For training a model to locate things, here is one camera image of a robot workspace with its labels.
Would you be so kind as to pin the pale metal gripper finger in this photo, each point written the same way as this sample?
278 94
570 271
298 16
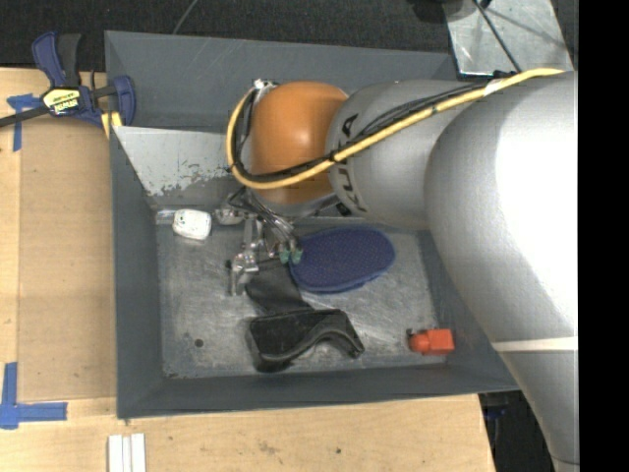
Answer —
245 268
233 280

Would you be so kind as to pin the small clear plastic piece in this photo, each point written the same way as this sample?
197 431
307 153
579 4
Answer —
227 216

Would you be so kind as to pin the grey metal bin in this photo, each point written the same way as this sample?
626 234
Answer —
206 322

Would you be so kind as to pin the white rounded box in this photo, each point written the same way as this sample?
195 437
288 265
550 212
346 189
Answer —
192 223

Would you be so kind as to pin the black curved holder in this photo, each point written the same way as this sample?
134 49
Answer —
290 335

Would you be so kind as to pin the blue dotted oval pad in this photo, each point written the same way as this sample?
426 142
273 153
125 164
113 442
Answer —
344 258

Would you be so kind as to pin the pale wood board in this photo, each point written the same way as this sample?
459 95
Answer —
64 263

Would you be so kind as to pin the orange-red small block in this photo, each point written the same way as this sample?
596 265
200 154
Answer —
432 341

